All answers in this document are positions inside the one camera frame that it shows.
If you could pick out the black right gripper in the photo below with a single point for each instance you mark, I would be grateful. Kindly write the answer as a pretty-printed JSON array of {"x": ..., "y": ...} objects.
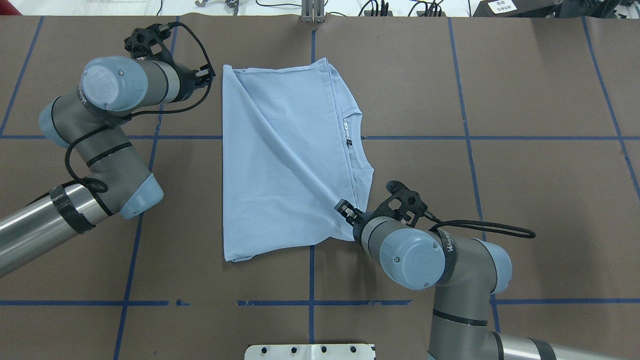
[{"x": 358, "y": 223}]

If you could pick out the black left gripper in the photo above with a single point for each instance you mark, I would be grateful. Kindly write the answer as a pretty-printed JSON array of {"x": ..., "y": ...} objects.
[{"x": 188, "y": 83}]

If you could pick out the light blue t-shirt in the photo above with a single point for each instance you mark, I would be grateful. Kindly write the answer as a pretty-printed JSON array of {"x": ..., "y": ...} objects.
[{"x": 291, "y": 150}]

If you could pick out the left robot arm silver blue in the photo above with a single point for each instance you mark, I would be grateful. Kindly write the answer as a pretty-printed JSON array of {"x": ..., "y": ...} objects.
[{"x": 108, "y": 176}]

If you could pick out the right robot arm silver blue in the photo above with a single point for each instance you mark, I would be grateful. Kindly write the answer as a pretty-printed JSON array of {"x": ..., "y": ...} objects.
[{"x": 411, "y": 246}]

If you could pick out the white central pillar with base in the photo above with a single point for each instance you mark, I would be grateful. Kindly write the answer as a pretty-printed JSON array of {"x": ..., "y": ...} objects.
[{"x": 329, "y": 351}]

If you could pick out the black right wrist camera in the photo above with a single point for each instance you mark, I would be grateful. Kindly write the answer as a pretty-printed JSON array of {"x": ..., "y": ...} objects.
[{"x": 404, "y": 205}]

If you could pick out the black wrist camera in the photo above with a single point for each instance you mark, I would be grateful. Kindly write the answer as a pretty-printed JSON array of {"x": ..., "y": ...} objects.
[
  {"x": 148, "y": 43},
  {"x": 404, "y": 205}
]

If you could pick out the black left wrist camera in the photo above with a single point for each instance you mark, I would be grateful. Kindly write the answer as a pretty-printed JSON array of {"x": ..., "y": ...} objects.
[{"x": 148, "y": 43}]

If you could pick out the aluminium frame post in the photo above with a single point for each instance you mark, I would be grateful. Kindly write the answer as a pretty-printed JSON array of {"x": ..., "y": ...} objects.
[{"x": 313, "y": 11}]

